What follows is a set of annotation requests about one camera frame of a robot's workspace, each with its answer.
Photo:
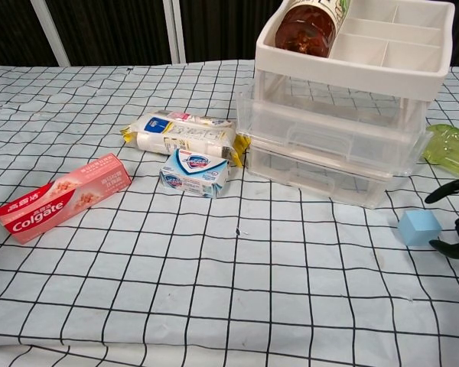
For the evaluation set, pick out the blue foam cube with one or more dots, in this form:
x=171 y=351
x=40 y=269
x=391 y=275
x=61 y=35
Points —
x=418 y=227

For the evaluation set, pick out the clear plastic drawer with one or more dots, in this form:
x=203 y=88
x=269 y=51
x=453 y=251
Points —
x=267 y=168

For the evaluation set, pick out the white blue soap packet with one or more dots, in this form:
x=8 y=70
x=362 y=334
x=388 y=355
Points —
x=193 y=174

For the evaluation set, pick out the pink Colgate toothpaste box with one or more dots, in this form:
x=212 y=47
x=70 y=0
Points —
x=61 y=199

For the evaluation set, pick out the green plastic bottle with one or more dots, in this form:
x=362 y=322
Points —
x=447 y=149

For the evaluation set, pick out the black grid checkered tablecloth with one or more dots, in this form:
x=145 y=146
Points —
x=214 y=286

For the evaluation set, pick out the brown tea bottle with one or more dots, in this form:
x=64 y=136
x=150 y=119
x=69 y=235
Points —
x=306 y=30

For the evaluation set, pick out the white yellow snack pack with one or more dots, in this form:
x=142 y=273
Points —
x=176 y=134

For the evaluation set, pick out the white compartment tray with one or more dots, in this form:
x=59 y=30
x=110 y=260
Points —
x=413 y=72

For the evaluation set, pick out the white partition post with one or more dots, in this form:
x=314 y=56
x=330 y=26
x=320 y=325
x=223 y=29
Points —
x=174 y=30
x=53 y=34

